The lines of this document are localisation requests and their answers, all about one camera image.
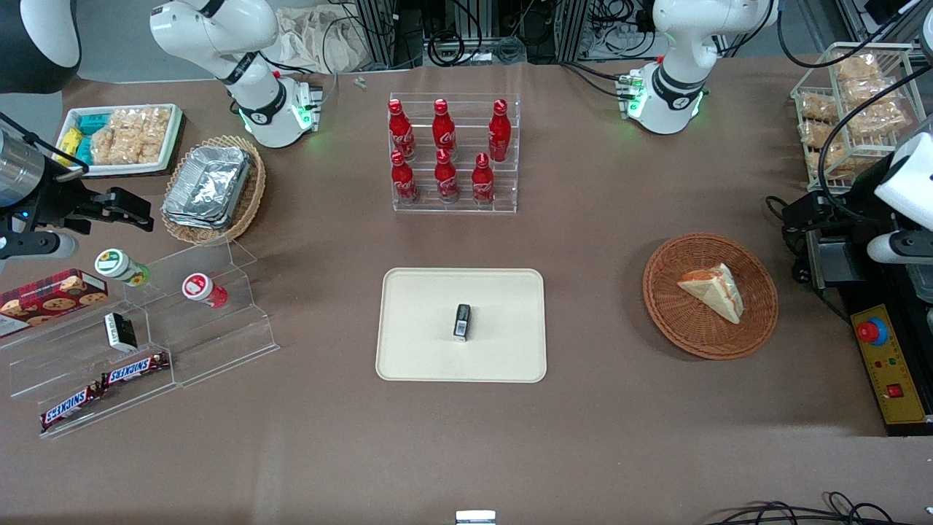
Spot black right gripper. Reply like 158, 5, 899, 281
35, 162, 155, 235

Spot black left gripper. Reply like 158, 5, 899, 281
781, 192, 881, 246

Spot white rectangular snack tray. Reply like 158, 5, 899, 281
55, 104, 184, 177

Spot triangular wrapped sandwich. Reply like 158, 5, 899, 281
677, 263, 744, 325

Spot oval tan wicker basket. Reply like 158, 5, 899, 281
160, 135, 267, 246

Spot round brown wicker basket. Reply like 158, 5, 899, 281
642, 233, 779, 361

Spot cream rectangular serving tray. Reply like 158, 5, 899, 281
375, 268, 547, 384

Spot green sunflower yogurt cup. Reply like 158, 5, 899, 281
95, 249, 151, 287

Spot grey metal box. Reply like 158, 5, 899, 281
807, 239, 868, 289

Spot clear bag of crackers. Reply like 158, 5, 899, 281
842, 77, 899, 104
835, 55, 881, 82
820, 146, 875, 177
798, 120, 839, 151
849, 101, 909, 136
800, 93, 840, 122

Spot bag of rice crackers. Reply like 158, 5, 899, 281
91, 107, 172, 166

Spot red tartan cookie box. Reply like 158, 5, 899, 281
0, 268, 109, 338

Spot stacked aluminium foil trays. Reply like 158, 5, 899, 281
162, 144, 254, 230

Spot black and white small carton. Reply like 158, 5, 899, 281
104, 312, 138, 353

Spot red strawberry yogurt cup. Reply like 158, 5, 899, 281
181, 273, 229, 309

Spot Snickers chocolate bar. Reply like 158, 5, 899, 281
101, 352, 170, 387
40, 384, 104, 432

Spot clear acrylic step shelf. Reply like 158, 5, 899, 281
138, 239, 280, 389
0, 288, 179, 440

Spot yellow emergency stop box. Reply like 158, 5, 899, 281
838, 277, 933, 437

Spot beige cloth bag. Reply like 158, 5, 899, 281
277, 6, 370, 74

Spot red cola bottle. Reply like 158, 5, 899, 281
388, 99, 416, 161
472, 153, 496, 205
434, 149, 460, 203
390, 150, 420, 204
488, 99, 512, 163
432, 98, 457, 158

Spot clear acrylic bottle rack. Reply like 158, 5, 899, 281
389, 93, 520, 214

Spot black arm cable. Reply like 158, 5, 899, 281
816, 64, 933, 219
0, 112, 90, 176

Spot white wire rack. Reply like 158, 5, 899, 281
791, 42, 928, 192

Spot black base power cable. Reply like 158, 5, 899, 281
560, 61, 642, 100

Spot black floor cable bundle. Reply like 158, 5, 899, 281
711, 492, 916, 525

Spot aluminium frame profile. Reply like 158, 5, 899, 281
555, 0, 590, 63
356, 0, 399, 71

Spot coiled black cable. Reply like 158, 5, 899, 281
426, 29, 467, 68

